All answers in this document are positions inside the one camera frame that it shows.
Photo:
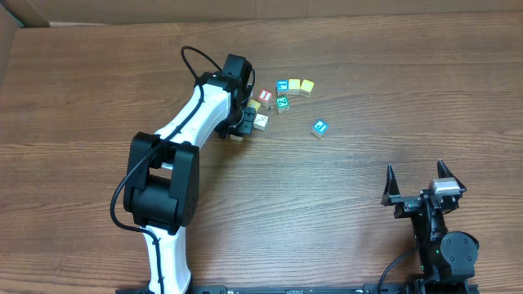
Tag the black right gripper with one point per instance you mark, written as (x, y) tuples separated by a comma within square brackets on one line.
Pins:
[(405, 202)]

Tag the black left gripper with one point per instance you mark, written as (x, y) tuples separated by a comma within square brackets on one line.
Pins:
[(244, 126)]

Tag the yellow K block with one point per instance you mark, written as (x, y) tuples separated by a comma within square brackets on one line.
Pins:
[(239, 138)]

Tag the plain white wooden block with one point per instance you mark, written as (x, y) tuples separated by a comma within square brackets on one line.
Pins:
[(261, 122)]

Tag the green N block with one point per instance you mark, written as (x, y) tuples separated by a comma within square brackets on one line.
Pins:
[(282, 104)]

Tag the blue P block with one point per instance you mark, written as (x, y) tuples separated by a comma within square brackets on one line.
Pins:
[(319, 128)]

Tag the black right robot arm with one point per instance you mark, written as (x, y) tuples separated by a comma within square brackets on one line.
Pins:
[(447, 258)]

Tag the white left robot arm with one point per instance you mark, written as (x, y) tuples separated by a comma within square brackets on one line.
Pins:
[(160, 192)]

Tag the yellow block near Q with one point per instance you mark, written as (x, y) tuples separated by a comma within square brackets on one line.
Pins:
[(254, 104)]

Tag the red I block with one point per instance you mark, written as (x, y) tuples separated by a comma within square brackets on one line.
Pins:
[(265, 98)]

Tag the blue L block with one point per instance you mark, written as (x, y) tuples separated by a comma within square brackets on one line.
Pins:
[(282, 87)]

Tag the yellow middle top block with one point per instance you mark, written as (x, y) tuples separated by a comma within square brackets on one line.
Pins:
[(294, 86)]

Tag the yellow right top block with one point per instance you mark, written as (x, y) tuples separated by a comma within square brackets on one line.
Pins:
[(306, 87)]

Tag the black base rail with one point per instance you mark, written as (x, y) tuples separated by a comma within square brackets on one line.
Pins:
[(368, 288)]

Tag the cardboard box wall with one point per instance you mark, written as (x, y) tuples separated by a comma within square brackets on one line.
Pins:
[(16, 15)]

